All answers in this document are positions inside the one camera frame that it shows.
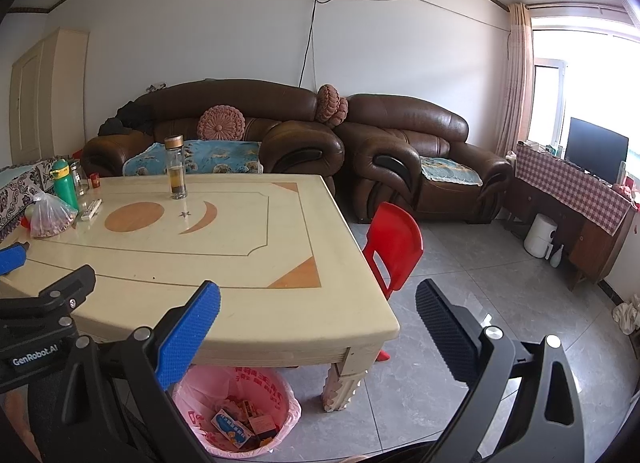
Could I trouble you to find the plastic bag of nuts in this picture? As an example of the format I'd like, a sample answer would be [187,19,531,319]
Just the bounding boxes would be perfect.
[29,192,78,239]

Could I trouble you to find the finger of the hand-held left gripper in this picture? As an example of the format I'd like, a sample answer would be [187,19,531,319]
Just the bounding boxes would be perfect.
[0,265,97,324]
[0,242,30,276]

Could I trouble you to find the dark clothes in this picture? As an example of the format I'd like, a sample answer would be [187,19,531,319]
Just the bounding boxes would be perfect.
[98,100,156,136]

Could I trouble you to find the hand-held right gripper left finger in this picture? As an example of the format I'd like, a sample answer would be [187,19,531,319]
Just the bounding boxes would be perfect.
[60,280,222,463]

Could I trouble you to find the black monitor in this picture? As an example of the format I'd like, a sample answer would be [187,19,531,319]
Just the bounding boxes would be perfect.
[565,117,630,185]

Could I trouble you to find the brown leather armchair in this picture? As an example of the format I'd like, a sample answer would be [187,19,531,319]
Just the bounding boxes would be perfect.
[334,93,513,224]

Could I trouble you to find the blue armchair seat cover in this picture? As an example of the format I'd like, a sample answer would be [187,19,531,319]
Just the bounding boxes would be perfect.
[419,156,483,187]

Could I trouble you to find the green drinking bottle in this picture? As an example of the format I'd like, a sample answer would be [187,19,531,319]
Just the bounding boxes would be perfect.
[50,159,80,211]

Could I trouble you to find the white round appliance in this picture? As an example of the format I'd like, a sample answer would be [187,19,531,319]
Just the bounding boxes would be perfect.
[524,213,558,259]

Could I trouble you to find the red plastic chair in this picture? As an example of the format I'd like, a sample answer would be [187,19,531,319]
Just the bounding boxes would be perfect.
[362,202,424,361]

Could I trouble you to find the window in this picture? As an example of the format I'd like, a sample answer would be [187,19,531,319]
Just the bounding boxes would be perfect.
[530,28,640,164]

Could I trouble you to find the long brown leather sofa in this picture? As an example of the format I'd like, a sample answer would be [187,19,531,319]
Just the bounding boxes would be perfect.
[81,79,346,179]

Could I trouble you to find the pink curtain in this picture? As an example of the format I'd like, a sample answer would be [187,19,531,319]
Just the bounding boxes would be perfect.
[495,2,535,159]

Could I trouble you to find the black hanging cable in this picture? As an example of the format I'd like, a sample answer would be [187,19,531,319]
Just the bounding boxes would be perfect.
[299,0,322,86]

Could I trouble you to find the cream wardrobe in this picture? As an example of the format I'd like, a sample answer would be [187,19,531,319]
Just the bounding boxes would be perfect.
[10,27,91,166]

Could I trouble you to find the blue medicine box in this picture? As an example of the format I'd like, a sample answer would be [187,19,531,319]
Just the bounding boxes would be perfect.
[210,409,254,446]

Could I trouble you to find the glass bottle with gold cap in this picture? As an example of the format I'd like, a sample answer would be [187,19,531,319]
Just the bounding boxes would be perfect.
[164,135,188,200]

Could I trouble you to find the black and white patterned cloth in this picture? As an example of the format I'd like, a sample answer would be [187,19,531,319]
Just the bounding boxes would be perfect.
[0,158,58,244]

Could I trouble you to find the blue floral sofa cover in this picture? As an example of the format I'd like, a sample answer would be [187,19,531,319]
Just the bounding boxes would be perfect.
[122,140,264,176]

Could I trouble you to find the bin with pink bag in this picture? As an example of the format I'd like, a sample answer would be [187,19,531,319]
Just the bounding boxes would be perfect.
[172,365,302,459]

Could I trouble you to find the pink round flat cushion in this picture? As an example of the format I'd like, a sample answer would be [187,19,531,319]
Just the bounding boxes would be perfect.
[197,104,247,140]

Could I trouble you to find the red checkered cloth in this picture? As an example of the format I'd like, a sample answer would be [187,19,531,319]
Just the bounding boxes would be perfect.
[515,140,636,236]

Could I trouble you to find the clear glass jar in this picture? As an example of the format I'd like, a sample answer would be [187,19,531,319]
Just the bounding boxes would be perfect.
[69,159,90,196]

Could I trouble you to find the brown wooden cabinet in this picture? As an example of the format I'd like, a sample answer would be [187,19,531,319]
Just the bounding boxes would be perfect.
[502,173,633,291]

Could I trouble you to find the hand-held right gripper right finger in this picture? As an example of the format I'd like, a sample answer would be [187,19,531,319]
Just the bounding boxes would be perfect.
[416,279,586,463]

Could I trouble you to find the beige dining table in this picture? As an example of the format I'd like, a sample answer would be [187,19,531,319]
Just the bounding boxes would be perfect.
[0,174,401,413]

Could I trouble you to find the white cloth pile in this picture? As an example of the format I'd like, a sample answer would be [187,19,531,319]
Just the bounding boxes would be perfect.
[612,293,640,336]

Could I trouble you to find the pink round plump cushion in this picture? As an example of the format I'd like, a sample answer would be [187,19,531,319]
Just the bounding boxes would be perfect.
[330,96,349,128]
[315,84,341,123]

